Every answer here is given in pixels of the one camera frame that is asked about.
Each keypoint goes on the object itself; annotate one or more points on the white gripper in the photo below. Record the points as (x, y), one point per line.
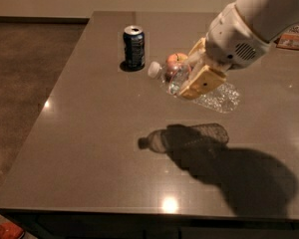
(231, 39)

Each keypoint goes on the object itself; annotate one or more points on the clear plastic water bottle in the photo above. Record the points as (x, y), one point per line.
(203, 87)

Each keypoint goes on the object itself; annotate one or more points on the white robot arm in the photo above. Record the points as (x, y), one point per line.
(268, 19)

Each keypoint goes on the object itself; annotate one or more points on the red apple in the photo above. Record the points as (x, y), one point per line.
(176, 61)

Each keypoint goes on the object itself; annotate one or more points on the blue soda can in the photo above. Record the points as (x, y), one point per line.
(134, 41)

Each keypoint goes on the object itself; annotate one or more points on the snack bag on table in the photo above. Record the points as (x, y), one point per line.
(289, 39)

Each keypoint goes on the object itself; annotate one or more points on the red object on floor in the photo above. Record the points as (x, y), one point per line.
(9, 230)

